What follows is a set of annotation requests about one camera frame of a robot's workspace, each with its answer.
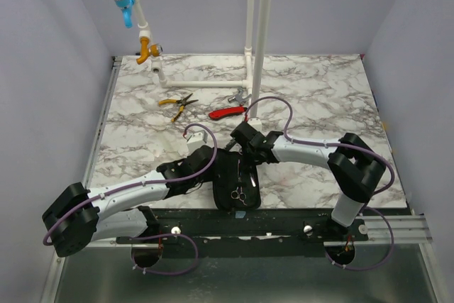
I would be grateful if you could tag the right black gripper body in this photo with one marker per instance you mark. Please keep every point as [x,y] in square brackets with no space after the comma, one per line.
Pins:
[242,136]

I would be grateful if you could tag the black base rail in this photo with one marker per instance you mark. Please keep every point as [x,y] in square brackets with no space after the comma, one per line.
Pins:
[228,234]

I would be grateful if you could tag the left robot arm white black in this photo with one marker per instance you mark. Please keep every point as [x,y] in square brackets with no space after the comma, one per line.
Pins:
[76,215]

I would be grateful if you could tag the red utility knife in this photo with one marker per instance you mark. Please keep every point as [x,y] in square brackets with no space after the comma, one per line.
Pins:
[227,112]

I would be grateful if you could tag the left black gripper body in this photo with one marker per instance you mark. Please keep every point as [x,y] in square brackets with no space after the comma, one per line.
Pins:
[208,177]

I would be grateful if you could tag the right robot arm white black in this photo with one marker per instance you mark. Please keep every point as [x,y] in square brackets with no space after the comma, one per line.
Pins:
[355,167]

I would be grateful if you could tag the silver hair scissors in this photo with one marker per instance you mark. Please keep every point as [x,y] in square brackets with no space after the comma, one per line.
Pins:
[238,193]

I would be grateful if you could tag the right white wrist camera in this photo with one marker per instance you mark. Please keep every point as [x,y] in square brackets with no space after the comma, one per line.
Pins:
[256,123]

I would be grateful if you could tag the orange faucet tap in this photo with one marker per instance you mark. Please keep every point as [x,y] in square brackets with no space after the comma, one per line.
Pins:
[147,50]

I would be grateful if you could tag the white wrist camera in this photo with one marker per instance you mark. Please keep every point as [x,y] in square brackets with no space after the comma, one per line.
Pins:
[256,123]
[196,140]

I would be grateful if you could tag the white PVC pipe frame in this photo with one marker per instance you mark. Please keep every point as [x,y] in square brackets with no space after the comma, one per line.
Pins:
[254,54]

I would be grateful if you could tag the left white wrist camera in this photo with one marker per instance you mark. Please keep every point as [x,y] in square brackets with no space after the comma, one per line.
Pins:
[196,140]

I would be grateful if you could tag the silver thinning scissors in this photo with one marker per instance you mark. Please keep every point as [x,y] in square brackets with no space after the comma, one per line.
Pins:
[252,179]

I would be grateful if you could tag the yellow handled pliers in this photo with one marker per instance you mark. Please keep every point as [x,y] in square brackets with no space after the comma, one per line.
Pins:
[182,103]

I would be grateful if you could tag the black fabric tool case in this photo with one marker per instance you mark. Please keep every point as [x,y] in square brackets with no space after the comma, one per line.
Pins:
[226,179]

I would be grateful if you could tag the blue faucet tap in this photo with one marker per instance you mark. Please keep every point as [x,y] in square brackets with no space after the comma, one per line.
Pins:
[126,10]

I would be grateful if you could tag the black hair comb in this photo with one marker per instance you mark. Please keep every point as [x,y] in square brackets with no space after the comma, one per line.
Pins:
[230,145]

